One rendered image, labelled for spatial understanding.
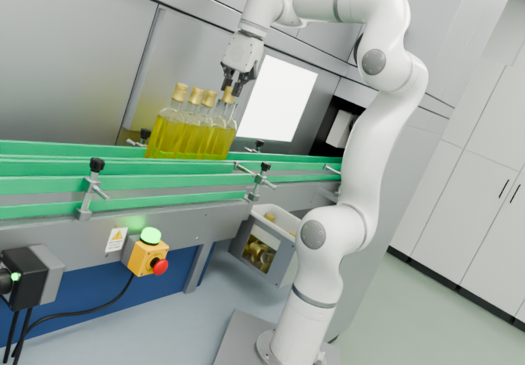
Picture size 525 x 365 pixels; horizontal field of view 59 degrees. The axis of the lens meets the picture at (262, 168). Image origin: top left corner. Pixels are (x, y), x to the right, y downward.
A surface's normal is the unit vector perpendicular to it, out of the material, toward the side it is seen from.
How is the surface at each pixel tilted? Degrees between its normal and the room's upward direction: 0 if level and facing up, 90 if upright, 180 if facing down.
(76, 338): 0
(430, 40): 90
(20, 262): 0
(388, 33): 44
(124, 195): 90
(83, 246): 90
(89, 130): 90
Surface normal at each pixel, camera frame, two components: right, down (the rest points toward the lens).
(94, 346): 0.36, -0.91
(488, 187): -0.56, 0.00
